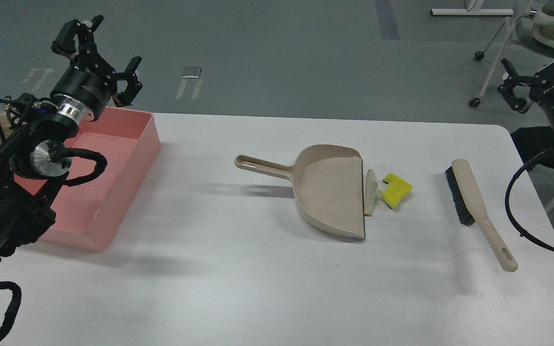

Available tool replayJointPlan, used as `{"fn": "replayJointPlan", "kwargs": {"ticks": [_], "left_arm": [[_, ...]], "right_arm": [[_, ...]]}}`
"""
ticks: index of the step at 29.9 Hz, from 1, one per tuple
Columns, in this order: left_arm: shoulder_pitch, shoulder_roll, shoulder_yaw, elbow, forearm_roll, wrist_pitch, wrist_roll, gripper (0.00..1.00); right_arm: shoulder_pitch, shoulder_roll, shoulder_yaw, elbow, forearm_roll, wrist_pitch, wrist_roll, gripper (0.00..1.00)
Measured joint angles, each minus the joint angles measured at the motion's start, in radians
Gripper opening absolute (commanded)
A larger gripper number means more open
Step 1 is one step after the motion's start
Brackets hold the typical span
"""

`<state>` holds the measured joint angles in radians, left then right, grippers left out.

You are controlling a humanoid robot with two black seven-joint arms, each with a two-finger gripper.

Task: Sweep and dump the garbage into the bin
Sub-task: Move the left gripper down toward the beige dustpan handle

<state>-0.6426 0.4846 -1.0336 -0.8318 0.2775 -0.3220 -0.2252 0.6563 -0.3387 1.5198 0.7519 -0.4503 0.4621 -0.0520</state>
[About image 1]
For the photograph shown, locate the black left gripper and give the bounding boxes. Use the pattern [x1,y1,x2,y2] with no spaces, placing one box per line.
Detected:
[50,15,143,121]

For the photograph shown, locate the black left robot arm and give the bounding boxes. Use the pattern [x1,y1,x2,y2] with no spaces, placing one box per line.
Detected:
[0,15,143,342]

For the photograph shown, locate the pink plastic bin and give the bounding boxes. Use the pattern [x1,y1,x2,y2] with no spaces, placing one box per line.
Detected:
[40,107,161,251]

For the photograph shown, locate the beige hand brush black bristles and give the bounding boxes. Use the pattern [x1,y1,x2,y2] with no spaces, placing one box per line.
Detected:
[445,159,518,273]

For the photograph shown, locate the rolling office chair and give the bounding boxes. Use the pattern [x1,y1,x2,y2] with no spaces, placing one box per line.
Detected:
[469,0,554,108]

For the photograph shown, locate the beige plastic dustpan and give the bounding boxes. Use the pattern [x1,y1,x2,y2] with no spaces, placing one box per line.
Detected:
[234,144,366,241]

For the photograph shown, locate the black object at right edge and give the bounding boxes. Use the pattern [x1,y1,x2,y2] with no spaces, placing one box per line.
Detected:
[510,126,554,164]

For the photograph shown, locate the yellow green sponge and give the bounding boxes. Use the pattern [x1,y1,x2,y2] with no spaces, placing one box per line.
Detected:
[378,173,413,210]

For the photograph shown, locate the white desk base bar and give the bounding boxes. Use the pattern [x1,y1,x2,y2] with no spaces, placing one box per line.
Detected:
[429,9,514,17]

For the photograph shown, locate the white bread slice piece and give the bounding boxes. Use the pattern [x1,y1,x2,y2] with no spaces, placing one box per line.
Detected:
[364,169,378,217]

